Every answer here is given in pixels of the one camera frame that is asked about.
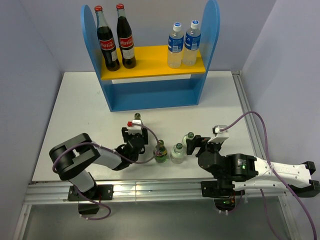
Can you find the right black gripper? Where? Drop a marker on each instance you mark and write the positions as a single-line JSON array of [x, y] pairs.
[[202, 141]]

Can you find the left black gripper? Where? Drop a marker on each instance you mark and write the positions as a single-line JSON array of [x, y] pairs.
[[126, 135]]

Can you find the clear glass bottle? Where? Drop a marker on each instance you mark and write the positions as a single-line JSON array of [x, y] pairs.
[[177, 154], [186, 137]]

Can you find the green Perrier bottle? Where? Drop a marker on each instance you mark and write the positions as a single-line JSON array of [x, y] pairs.
[[137, 116], [160, 152]]

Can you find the Pocari Sweat bottle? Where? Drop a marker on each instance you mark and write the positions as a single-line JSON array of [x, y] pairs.
[[175, 46], [191, 43]]

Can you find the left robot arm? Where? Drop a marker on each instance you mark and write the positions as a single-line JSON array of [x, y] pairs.
[[72, 157]]

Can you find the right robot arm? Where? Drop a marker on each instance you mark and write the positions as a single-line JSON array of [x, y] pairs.
[[234, 174]]

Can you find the blue and yellow shelf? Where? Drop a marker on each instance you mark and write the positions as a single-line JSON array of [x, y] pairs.
[[152, 83]]

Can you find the right cola glass bottle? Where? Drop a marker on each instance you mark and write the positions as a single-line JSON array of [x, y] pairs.
[[125, 38]]

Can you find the cola glass bottle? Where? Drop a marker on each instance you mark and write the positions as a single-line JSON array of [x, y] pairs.
[[106, 40], [125, 38]]

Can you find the left cola glass bottle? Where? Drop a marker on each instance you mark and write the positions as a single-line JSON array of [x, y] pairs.
[[106, 40]]

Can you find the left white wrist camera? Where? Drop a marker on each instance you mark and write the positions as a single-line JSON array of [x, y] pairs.
[[134, 127]]

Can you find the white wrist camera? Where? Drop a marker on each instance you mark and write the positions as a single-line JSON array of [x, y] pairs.
[[134, 127], [219, 136]]

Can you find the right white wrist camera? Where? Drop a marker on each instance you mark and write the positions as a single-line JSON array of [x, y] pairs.
[[219, 136]]

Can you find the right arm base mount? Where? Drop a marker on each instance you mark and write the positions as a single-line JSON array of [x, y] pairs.
[[226, 199]]

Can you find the aluminium side rail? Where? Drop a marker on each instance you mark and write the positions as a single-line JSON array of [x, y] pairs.
[[258, 149]]

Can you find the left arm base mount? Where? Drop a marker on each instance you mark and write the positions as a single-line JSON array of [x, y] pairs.
[[90, 202]]

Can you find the aluminium front rail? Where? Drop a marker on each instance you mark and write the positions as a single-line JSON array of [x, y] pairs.
[[56, 192]]

